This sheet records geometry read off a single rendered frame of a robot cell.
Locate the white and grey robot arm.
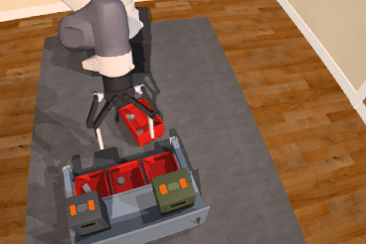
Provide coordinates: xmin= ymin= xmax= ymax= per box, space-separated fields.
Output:
xmin=58 ymin=0 xmax=143 ymax=77

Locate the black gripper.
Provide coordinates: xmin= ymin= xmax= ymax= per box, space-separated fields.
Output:
xmin=87 ymin=71 xmax=160 ymax=149

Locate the grey metal shelf frame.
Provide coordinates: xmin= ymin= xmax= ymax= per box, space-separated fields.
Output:
xmin=63 ymin=136 xmax=210 ymax=244

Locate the white round disc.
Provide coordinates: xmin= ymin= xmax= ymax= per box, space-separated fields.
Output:
xmin=117 ymin=177 xmax=125 ymax=184

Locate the olive green case with orange latches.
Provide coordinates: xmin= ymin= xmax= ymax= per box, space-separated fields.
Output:
xmin=151 ymin=168 xmax=196 ymax=216

